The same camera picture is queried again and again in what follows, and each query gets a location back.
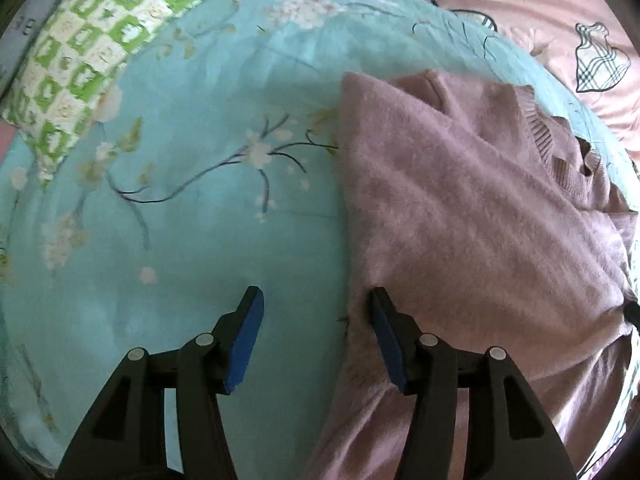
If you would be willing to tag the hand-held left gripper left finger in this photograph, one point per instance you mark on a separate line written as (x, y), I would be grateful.
(244, 345)

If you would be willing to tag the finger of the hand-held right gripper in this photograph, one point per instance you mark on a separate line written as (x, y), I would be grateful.
(633, 314)

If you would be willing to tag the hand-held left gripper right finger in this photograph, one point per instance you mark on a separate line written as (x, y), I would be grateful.
(386, 345)

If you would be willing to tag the pink fuzzy sweater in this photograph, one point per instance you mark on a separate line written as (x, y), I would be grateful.
(450, 210)

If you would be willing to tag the teal floral bedsheet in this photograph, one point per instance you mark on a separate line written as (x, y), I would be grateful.
(200, 260)

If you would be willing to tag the pink under sheet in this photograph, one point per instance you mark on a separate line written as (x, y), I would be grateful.
(6, 139)

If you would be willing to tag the green checked pillow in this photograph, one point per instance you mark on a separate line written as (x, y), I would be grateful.
(90, 60)

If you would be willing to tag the grey printed pillow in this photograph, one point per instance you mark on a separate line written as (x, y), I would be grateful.
(27, 15)

